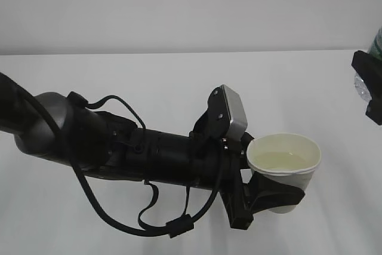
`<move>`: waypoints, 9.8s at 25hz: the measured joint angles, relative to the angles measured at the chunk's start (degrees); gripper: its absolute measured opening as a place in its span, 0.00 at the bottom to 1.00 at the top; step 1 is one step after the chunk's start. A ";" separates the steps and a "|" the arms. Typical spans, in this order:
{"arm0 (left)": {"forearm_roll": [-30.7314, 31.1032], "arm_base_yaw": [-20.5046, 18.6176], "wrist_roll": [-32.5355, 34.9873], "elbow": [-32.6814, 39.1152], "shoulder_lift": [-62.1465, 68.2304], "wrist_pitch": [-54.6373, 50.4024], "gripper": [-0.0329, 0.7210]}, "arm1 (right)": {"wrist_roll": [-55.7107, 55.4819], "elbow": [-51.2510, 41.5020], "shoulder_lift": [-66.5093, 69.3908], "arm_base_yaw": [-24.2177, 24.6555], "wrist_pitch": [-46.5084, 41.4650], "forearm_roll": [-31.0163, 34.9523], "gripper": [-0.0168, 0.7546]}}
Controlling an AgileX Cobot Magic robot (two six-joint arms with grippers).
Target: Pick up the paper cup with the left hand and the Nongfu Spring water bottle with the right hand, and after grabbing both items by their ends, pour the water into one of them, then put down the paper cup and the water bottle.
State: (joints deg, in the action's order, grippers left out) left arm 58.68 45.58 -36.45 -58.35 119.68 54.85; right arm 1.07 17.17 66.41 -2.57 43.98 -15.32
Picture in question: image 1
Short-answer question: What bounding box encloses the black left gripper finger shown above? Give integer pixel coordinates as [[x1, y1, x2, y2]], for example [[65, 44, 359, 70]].
[[244, 174, 305, 214]]

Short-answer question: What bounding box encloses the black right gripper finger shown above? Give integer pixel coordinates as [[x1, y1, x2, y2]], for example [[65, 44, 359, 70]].
[[351, 51, 381, 102]]

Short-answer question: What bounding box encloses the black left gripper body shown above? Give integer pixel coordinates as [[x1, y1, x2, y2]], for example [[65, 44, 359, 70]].
[[187, 131, 254, 231]]

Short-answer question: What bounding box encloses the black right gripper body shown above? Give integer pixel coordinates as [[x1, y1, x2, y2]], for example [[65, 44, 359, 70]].
[[365, 99, 382, 125]]

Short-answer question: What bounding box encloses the clear green-label water bottle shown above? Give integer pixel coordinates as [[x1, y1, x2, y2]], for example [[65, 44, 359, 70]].
[[351, 27, 381, 102]]

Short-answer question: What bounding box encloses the white paper cup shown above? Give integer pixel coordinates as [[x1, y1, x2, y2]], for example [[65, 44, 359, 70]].
[[247, 132, 322, 214]]

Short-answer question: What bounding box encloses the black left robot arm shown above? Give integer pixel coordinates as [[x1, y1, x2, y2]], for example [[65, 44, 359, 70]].
[[1, 75, 305, 237]]

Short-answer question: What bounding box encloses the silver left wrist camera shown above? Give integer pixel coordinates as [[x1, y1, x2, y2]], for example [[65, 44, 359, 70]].
[[207, 84, 248, 141]]

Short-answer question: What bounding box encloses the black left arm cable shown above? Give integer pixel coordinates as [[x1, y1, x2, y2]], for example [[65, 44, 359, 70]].
[[5, 75, 223, 239]]

